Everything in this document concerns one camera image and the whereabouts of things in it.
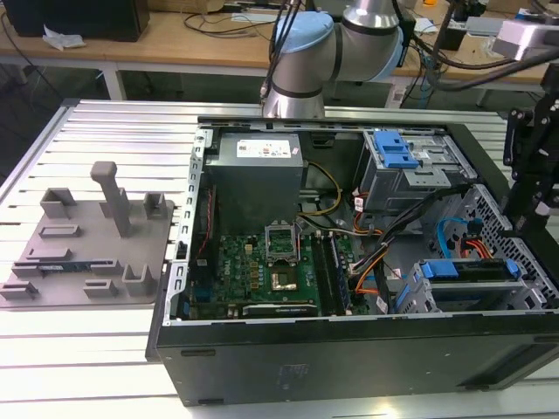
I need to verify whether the grey flat box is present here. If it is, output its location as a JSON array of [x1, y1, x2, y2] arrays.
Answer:
[[465, 16, 503, 37]]

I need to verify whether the metal disk bay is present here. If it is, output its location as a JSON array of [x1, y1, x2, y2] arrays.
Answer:
[[392, 182, 559, 316]]

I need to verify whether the blue disk data wire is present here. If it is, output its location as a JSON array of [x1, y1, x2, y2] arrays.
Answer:
[[435, 216, 482, 261]]

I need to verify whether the CPU socket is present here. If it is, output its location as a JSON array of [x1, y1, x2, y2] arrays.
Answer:
[[269, 269, 300, 292]]

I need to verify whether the hard disk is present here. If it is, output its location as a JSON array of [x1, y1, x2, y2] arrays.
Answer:
[[418, 257, 520, 285]]

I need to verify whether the small black box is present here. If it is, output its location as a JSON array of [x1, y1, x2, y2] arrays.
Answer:
[[437, 22, 466, 51]]

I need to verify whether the yellow and black cable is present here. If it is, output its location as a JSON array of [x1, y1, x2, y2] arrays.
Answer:
[[296, 161, 344, 217]]

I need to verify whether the grey power supply unit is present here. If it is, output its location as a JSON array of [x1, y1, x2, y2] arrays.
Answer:
[[204, 132, 306, 228]]

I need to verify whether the large black box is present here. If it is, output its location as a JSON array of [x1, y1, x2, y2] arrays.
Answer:
[[3, 0, 150, 44]]

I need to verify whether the metal socket cover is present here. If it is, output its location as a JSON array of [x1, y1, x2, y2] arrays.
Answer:
[[265, 221, 299, 266]]

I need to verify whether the black RAM slot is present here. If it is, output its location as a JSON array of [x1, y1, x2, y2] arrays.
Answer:
[[334, 237, 353, 313], [322, 235, 341, 316], [310, 235, 329, 316]]

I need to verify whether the thin red wire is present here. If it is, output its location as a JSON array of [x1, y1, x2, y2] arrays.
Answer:
[[196, 185, 218, 263]]

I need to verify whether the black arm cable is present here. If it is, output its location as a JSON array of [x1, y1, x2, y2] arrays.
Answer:
[[259, 0, 307, 100]]

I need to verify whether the green motherboard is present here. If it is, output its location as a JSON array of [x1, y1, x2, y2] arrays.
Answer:
[[187, 230, 363, 319]]

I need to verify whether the metal optical drive cage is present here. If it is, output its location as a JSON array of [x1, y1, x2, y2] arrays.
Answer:
[[360, 128, 480, 215]]

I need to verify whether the black cable bundle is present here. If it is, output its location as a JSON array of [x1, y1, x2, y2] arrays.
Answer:
[[349, 181, 478, 280]]

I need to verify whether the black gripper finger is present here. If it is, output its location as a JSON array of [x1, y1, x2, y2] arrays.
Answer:
[[504, 107, 547, 215], [526, 130, 559, 219]]

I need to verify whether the orange wire bundle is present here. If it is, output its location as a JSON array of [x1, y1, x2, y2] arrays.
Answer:
[[354, 255, 382, 303]]

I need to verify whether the blue and white box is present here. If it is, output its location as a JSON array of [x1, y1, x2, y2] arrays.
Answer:
[[515, 7, 559, 24]]

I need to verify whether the blue plastic latch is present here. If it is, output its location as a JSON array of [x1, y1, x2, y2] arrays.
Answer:
[[373, 130, 421, 170]]

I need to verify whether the black graphics card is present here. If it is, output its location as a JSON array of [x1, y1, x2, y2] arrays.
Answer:
[[241, 303, 321, 319]]

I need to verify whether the RAM stick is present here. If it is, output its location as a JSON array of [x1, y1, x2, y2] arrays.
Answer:
[[37, 260, 93, 274]]

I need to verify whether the grey parts rack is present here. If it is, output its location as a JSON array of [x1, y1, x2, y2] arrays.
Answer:
[[0, 160, 179, 310]]

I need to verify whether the black PC case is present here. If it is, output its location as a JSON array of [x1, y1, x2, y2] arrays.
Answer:
[[143, 113, 559, 408]]

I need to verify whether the wooden desk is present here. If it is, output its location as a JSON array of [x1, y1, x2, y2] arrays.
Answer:
[[0, 0, 559, 108]]

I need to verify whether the red orange disk power wire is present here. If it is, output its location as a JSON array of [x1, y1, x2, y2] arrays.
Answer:
[[453, 233, 497, 265]]

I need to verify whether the white plastic wrap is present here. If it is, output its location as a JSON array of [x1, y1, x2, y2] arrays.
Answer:
[[42, 24, 86, 51]]

